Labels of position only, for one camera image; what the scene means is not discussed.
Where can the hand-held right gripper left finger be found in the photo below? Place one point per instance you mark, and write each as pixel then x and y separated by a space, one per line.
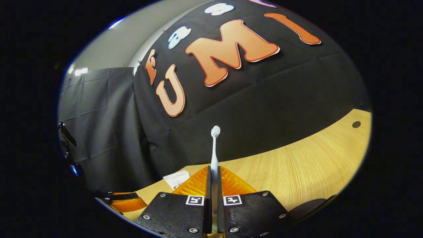
pixel 175 211

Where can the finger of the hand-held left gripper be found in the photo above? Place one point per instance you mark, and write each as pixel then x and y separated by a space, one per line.
pixel 122 195
pixel 129 205

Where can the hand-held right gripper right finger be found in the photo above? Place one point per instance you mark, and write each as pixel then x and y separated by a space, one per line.
pixel 251 211

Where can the white toothpaste tube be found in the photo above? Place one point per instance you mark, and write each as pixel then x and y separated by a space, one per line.
pixel 176 178

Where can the dark round coaster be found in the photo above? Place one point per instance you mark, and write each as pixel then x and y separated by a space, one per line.
pixel 307 206

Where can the white toothbrush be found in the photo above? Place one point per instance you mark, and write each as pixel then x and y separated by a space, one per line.
pixel 214 158

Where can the dark grey side curtain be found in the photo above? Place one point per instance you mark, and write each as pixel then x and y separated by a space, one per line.
pixel 105 132

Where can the ceiling light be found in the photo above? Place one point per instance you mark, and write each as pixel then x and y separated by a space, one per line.
pixel 81 71

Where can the black backdrop cloth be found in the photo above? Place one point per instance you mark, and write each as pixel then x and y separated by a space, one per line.
pixel 264 99

